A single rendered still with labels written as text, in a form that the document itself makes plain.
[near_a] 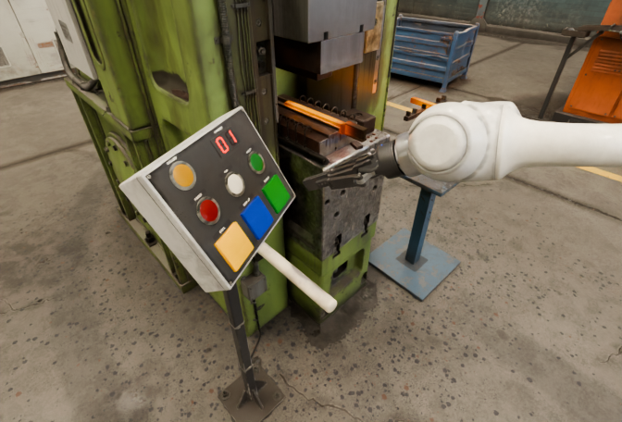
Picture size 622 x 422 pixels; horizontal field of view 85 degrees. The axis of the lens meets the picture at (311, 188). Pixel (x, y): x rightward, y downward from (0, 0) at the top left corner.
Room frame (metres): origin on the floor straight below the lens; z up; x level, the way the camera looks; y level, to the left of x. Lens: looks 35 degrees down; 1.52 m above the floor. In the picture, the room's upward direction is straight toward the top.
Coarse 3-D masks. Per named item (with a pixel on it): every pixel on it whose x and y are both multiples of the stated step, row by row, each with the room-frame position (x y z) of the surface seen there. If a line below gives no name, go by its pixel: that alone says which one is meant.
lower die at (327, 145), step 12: (288, 96) 1.44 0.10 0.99; (288, 108) 1.30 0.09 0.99; (312, 108) 1.30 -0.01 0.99; (300, 120) 1.19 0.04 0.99; (312, 120) 1.19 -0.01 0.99; (348, 120) 1.18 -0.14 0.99; (300, 132) 1.11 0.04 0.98; (312, 132) 1.11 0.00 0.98; (324, 132) 1.09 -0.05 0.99; (336, 132) 1.09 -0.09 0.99; (312, 144) 1.06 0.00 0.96; (324, 144) 1.05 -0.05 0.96; (336, 144) 1.09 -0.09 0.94
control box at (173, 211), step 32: (224, 128) 0.71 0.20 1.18; (160, 160) 0.55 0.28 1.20; (192, 160) 0.59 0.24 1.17; (224, 160) 0.65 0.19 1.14; (128, 192) 0.51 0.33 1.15; (160, 192) 0.49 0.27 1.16; (192, 192) 0.53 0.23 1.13; (224, 192) 0.59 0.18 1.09; (256, 192) 0.66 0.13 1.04; (288, 192) 0.74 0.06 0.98; (160, 224) 0.49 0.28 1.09; (192, 224) 0.49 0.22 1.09; (224, 224) 0.53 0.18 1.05; (192, 256) 0.47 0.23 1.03; (224, 288) 0.44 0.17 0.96
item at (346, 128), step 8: (288, 104) 1.32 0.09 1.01; (296, 104) 1.31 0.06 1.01; (312, 112) 1.22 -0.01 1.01; (328, 120) 1.16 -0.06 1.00; (336, 120) 1.15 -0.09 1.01; (344, 128) 1.10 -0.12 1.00; (352, 128) 1.09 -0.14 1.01; (360, 128) 1.06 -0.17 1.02; (352, 136) 1.08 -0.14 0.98; (360, 136) 1.06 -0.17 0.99
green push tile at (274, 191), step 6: (276, 174) 0.74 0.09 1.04; (270, 180) 0.71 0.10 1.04; (276, 180) 0.72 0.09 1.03; (264, 186) 0.69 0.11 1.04; (270, 186) 0.69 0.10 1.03; (276, 186) 0.71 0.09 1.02; (282, 186) 0.73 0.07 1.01; (264, 192) 0.67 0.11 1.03; (270, 192) 0.68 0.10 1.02; (276, 192) 0.69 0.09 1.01; (282, 192) 0.71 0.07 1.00; (270, 198) 0.67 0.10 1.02; (276, 198) 0.68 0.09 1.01; (282, 198) 0.70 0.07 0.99; (288, 198) 0.72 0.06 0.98; (270, 204) 0.66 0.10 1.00; (276, 204) 0.67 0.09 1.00; (282, 204) 0.69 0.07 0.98; (276, 210) 0.66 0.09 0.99
